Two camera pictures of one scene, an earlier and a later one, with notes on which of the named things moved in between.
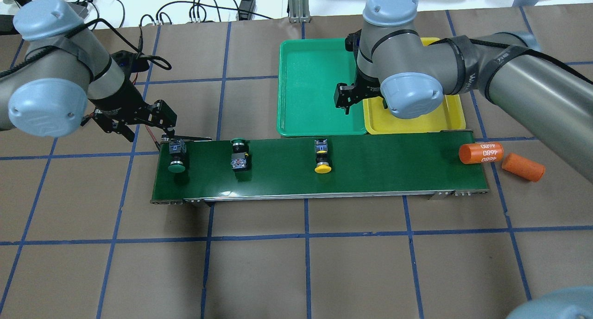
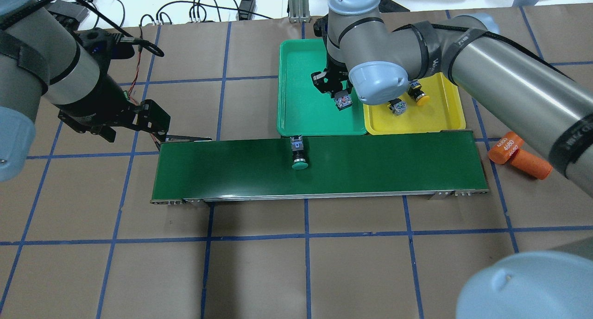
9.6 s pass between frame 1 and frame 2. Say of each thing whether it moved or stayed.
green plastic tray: stayed
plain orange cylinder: moved
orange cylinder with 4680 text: moved
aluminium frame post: stayed
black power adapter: stayed
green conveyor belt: stayed
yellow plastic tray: stayed
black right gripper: moved
